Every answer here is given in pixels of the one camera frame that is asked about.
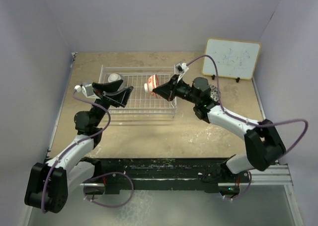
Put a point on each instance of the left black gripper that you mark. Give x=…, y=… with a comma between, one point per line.
x=118, y=99

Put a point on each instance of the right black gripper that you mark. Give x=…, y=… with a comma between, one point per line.
x=168, y=90

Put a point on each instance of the grey striped bowl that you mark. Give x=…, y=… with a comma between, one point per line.
x=114, y=77

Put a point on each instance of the red flower pattern bowl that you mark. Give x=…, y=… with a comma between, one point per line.
x=151, y=84

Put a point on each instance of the white wire dish rack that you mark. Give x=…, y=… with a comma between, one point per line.
x=141, y=102

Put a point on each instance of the pink floral bowl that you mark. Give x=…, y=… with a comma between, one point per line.
x=215, y=94

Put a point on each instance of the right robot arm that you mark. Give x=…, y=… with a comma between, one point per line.
x=263, y=144

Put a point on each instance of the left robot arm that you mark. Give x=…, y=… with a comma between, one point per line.
x=50, y=182

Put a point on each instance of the yellow framed whiteboard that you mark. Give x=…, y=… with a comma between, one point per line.
x=234, y=58

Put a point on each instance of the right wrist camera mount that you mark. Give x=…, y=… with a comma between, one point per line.
x=182, y=69

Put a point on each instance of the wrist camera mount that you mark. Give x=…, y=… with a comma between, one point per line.
x=86, y=89
x=182, y=69

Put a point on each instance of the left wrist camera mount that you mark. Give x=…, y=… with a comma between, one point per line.
x=86, y=89

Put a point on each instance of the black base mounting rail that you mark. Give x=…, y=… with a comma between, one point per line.
x=166, y=174

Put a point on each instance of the aluminium extrusion frame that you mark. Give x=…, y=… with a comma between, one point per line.
x=274, y=175

